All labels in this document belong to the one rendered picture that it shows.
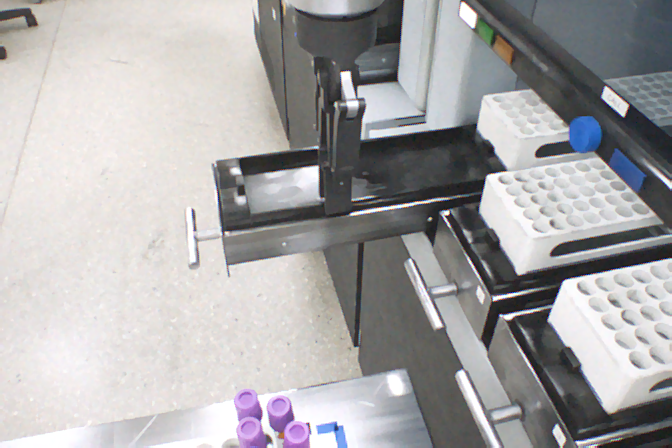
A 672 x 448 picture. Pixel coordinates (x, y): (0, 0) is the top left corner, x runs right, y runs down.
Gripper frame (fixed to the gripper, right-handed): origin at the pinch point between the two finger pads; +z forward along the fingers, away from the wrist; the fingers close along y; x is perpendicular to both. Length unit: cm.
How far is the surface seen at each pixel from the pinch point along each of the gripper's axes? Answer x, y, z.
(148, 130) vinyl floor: 37, 147, 84
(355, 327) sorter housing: -12, 27, 66
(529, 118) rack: -25.5, 3.5, -2.0
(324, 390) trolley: 6.8, -23.7, 2.4
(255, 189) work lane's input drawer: 8.5, 5.1, 4.0
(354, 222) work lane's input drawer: -1.8, -2.2, 5.0
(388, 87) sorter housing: -18.6, 35.5, 10.7
